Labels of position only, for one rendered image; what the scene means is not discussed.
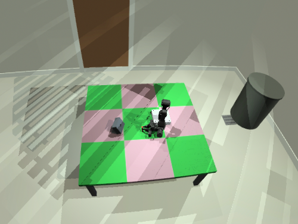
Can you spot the grey sloped panel with hole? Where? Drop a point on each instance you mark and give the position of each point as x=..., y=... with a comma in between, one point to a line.
x=117, y=126

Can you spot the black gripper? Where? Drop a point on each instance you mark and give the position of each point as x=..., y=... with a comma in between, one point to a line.
x=149, y=129

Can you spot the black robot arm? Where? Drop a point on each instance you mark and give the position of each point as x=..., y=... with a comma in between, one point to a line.
x=162, y=114

